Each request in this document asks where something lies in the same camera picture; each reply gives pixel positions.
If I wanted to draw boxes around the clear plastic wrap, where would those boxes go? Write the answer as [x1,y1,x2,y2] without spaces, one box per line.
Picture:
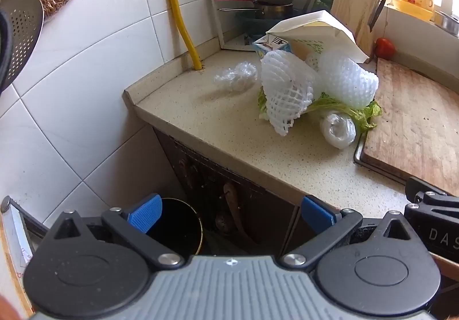
[214,61,258,92]

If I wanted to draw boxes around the green cabbage leaves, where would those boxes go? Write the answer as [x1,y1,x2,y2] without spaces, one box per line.
[258,87,383,137]

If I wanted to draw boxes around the wooden cutting board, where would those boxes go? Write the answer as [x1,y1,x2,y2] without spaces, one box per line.
[354,59,458,195]

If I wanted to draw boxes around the blue milk carton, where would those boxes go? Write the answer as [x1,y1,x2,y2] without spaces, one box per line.
[252,34,292,58]

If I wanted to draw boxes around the wooden knife block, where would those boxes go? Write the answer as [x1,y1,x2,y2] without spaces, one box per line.
[331,0,380,58]

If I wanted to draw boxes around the perforated metal skimmer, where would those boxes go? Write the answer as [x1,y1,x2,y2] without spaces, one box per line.
[1,0,44,92]

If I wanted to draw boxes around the clear plastic bag ball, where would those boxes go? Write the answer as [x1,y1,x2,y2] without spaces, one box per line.
[320,110,357,150]

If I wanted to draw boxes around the white corner shelf rack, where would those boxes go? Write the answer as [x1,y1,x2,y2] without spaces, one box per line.
[211,0,254,52]

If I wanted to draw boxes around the teal plastic basin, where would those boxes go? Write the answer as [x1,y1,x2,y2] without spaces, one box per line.
[236,12,281,40]

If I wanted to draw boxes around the dark cabinet front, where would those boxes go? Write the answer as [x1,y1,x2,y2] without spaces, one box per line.
[154,129,315,256]

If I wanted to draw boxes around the black round trash bin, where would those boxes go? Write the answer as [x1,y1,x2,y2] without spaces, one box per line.
[146,198,203,258]

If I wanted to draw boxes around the white paper bag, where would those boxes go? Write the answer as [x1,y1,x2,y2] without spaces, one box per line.
[266,10,369,63]

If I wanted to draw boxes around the yellow gas hose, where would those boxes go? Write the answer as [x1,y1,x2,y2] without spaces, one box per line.
[156,0,203,71]

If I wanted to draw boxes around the red tomato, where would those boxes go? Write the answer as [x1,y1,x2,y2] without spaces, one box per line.
[374,37,396,60]

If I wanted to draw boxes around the steel appliance with label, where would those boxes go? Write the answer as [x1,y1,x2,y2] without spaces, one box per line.
[1,196,47,319]

